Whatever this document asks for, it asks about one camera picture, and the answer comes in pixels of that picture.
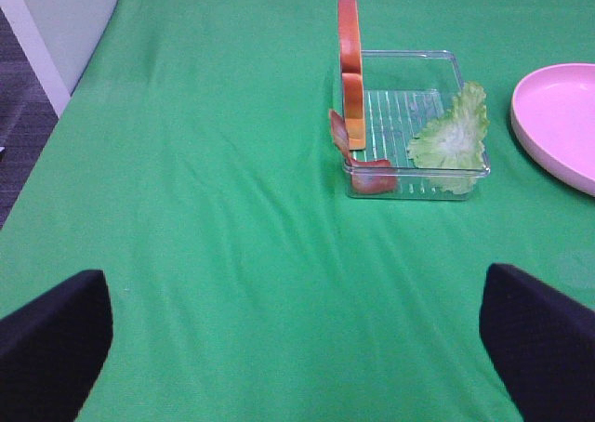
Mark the green tablecloth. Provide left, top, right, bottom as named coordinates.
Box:
left=1, top=0, right=594, bottom=421

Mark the white table leg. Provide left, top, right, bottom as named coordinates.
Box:
left=1, top=0, right=71, bottom=118

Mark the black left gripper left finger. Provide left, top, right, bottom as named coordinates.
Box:
left=1, top=270, right=113, bottom=421

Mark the pink plate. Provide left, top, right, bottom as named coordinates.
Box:
left=510, top=62, right=594, bottom=195

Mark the toy bread slice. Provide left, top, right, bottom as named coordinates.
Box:
left=337, top=0, right=366, bottom=150

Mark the clear left plastic container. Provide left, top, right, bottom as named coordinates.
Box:
left=342, top=50, right=490, bottom=201

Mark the toy lettuce leaf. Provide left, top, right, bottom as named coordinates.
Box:
left=406, top=82, right=489, bottom=170

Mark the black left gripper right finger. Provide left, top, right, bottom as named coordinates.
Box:
left=479, top=264, right=594, bottom=421

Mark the toy bacon strip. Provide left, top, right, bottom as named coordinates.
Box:
left=329, top=110, right=398, bottom=194

